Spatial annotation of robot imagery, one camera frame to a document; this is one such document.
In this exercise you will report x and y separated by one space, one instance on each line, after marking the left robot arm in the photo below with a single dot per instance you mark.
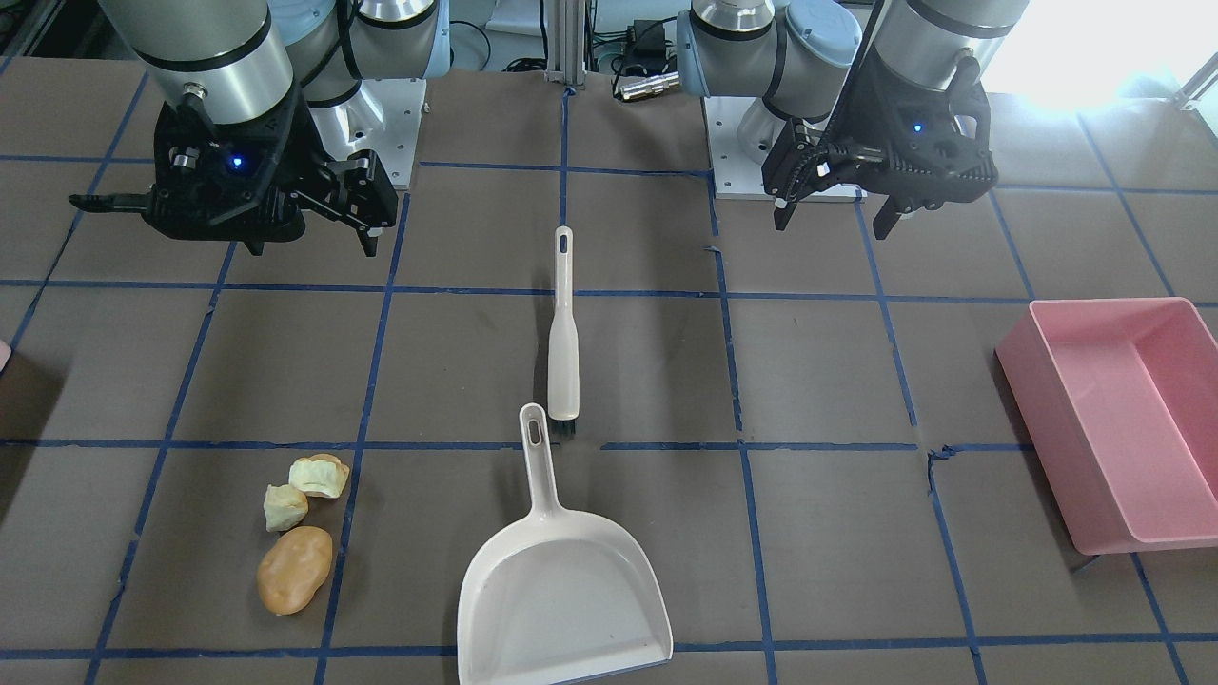
799 58

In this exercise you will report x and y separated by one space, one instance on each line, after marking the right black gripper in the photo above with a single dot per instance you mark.
306 157

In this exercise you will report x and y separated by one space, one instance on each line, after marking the aluminium frame post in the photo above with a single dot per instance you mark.
566 42

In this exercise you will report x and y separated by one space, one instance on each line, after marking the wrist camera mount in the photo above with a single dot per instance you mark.
228 183
921 147

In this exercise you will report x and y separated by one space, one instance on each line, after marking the pink plastic bin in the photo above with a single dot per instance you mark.
1120 399

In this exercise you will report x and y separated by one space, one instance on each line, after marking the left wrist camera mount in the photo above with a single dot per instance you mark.
921 147

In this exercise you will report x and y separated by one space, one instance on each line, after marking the pale food chunk upper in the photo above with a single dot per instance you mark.
319 476

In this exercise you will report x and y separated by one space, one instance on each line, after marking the white plastic dustpan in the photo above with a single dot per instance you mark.
560 595

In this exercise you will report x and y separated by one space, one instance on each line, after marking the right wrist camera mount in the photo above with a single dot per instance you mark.
228 183

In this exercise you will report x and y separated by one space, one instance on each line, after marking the black power adapter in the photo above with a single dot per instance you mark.
646 39

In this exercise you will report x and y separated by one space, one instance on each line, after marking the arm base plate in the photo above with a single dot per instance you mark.
400 124
740 133

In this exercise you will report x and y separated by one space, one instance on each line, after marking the pale food chunk lower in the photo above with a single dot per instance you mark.
284 507

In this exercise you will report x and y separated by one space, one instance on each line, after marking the brown potato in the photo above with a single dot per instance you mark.
294 569

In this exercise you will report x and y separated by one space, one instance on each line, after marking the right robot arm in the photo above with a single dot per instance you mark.
242 57

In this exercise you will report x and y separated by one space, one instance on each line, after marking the white hand brush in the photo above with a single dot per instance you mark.
563 363

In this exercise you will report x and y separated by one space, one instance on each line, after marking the pale food chunk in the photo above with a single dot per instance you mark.
284 507
319 476

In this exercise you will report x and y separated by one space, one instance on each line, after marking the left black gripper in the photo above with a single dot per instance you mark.
850 127

